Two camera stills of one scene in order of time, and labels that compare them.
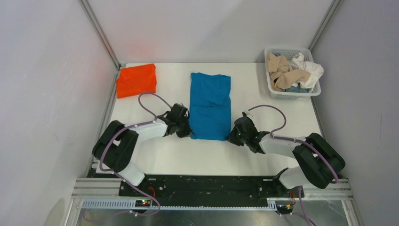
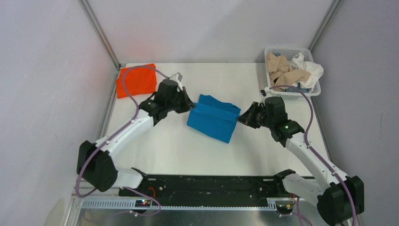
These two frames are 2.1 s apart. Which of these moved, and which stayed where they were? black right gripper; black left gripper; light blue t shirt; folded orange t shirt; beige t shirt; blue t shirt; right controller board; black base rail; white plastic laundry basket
Moved: blue t shirt; black right gripper; black left gripper
Stayed: folded orange t shirt; white plastic laundry basket; right controller board; beige t shirt; light blue t shirt; black base rail
